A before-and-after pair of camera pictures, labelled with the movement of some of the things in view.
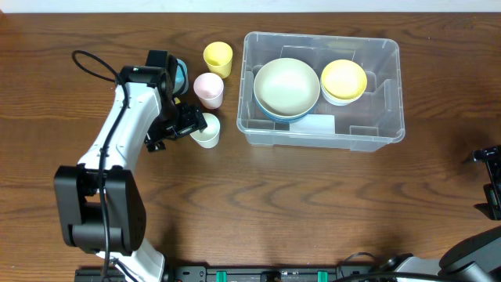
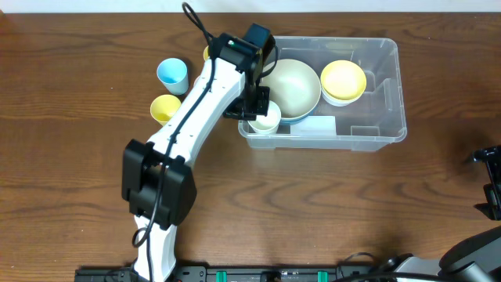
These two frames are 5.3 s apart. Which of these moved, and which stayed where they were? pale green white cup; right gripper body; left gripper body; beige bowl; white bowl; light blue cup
Moved: left gripper body; pale green white cup
Stayed: right gripper body; light blue cup; beige bowl; white bowl
